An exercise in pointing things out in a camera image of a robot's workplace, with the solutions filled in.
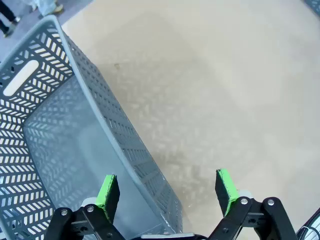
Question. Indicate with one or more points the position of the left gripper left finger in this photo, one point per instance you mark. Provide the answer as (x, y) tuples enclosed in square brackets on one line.
[(110, 195)]

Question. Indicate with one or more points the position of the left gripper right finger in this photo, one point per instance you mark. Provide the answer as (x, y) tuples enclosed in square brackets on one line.
[(226, 190)]

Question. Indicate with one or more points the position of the grey plastic lattice basket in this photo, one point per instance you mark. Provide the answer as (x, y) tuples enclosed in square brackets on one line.
[(75, 150)]

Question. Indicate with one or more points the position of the bystander legs light trousers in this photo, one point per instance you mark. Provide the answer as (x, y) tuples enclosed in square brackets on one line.
[(47, 6)]

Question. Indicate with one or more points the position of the bystander legs dark trousers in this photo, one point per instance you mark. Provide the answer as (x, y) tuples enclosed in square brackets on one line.
[(6, 17)]

